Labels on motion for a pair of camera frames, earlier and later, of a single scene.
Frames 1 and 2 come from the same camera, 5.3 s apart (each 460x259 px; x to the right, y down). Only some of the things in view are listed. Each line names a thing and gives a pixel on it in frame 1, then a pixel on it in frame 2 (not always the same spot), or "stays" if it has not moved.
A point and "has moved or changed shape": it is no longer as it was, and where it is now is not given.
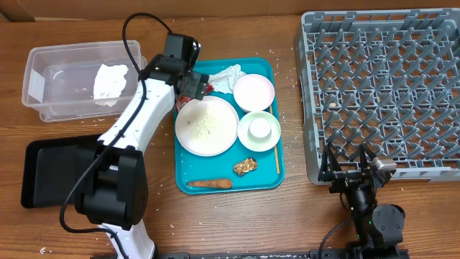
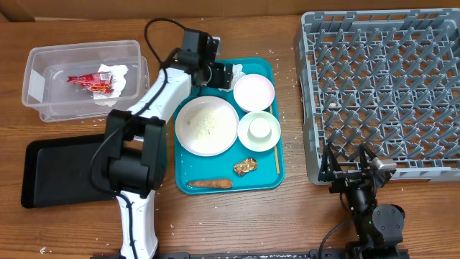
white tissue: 225,80 stays
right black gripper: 345,180 stays
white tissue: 108,83 stays
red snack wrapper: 182,99 has moved or changed shape
